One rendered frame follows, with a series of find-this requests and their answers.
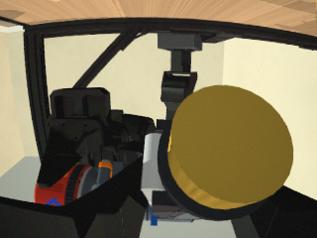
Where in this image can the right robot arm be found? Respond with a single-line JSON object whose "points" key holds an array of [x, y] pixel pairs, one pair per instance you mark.
{"points": [[175, 87]]}

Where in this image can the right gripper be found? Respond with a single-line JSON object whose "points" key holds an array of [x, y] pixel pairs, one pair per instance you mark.
{"points": [[75, 131]]}

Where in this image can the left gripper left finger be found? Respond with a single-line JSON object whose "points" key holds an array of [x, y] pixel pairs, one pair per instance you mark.
{"points": [[115, 209]]}

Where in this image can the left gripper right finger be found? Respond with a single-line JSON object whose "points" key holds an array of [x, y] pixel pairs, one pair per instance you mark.
{"points": [[286, 214]]}

